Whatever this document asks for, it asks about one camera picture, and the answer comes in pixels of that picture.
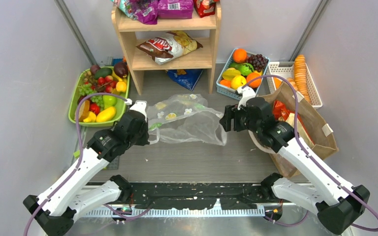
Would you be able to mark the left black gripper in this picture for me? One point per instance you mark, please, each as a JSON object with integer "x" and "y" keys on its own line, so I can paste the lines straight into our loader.
{"x": 142, "y": 131}

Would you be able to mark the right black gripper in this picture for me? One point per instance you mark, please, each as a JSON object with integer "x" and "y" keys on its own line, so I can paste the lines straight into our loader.
{"x": 232, "y": 117}

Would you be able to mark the clear plastic bag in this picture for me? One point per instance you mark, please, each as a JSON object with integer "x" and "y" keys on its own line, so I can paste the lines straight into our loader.
{"x": 185, "y": 118}

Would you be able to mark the orange fruit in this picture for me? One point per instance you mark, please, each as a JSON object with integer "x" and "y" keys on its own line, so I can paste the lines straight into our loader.
{"x": 239, "y": 55}
{"x": 253, "y": 81}

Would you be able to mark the orange snack bag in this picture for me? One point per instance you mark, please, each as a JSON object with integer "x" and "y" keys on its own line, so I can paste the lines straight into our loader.
{"x": 282, "y": 113}

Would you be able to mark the brown burlap grocery bag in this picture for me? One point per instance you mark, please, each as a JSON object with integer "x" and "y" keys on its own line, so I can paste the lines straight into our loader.
{"x": 317, "y": 128}

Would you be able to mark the Chuba chips bag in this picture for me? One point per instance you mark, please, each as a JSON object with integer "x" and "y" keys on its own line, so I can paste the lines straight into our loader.
{"x": 169, "y": 46}

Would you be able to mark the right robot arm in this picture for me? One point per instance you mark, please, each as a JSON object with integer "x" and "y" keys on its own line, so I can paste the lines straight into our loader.
{"x": 336, "y": 202}

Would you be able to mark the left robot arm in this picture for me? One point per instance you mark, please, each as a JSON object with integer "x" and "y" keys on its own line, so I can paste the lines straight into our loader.
{"x": 58, "y": 207}

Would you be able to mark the blue fruit basket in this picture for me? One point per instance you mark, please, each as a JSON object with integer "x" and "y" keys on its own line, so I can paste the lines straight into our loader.
{"x": 232, "y": 69}

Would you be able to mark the yellow mango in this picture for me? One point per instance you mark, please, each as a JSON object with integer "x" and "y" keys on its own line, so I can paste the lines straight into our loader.
{"x": 106, "y": 115}

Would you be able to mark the green apple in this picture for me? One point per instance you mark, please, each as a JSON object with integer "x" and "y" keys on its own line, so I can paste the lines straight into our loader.
{"x": 109, "y": 101}

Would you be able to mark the green fruit tray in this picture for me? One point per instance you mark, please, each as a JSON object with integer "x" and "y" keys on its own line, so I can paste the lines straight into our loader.
{"x": 114, "y": 85}

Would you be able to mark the blue snack bag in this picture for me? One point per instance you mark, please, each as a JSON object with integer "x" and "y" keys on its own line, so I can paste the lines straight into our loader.
{"x": 186, "y": 78}

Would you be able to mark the green grape bunch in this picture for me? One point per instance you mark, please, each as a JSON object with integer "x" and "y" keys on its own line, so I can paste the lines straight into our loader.
{"x": 87, "y": 89}

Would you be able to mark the avocado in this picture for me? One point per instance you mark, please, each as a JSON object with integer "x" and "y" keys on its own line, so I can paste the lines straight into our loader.
{"x": 103, "y": 72}

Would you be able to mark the orange bread loaf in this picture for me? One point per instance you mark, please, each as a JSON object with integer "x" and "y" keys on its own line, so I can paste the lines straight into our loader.
{"x": 277, "y": 82}

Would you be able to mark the orange fruit top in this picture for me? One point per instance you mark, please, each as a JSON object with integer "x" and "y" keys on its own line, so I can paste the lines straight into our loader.
{"x": 239, "y": 55}

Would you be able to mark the dark grape bunch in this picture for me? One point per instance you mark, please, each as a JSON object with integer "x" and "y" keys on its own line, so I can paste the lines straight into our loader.
{"x": 259, "y": 62}

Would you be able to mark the small croissant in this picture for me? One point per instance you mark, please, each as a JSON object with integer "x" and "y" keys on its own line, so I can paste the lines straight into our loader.
{"x": 293, "y": 83}

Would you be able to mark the white bread basket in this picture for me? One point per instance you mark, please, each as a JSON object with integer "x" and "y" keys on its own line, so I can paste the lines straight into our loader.
{"x": 286, "y": 69}

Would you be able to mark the stacked round crackers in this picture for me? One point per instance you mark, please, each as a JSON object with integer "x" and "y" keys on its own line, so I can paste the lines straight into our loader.
{"x": 300, "y": 77}

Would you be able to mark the wooden shelf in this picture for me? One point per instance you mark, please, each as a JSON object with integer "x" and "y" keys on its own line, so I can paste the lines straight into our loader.
{"x": 131, "y": 33}

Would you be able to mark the purple snack bag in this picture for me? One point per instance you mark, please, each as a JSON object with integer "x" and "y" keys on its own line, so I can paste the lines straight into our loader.
{"x": 145, "y": 11}

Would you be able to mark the red snack bag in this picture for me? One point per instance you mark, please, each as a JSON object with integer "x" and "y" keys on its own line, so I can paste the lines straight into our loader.
{"x": 205, "y": 7}

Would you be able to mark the magenta snack bag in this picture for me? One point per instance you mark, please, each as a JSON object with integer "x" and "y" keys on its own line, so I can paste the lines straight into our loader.
{"x": 175, "y": 9}

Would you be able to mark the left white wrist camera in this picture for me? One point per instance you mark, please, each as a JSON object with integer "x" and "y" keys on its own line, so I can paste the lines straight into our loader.
{"x": 138, "y": 105}

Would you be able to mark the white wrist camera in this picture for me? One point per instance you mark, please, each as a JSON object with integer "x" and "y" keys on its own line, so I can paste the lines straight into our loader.
{"x": 246, "y": 94}
{"x": 138, "y": 105}

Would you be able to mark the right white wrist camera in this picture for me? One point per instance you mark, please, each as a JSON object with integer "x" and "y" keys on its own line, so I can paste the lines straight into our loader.
{"x": 246, "y": 94}

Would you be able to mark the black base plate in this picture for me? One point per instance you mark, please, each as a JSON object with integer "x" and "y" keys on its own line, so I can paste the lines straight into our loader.
{"x": 196, "y": 195}

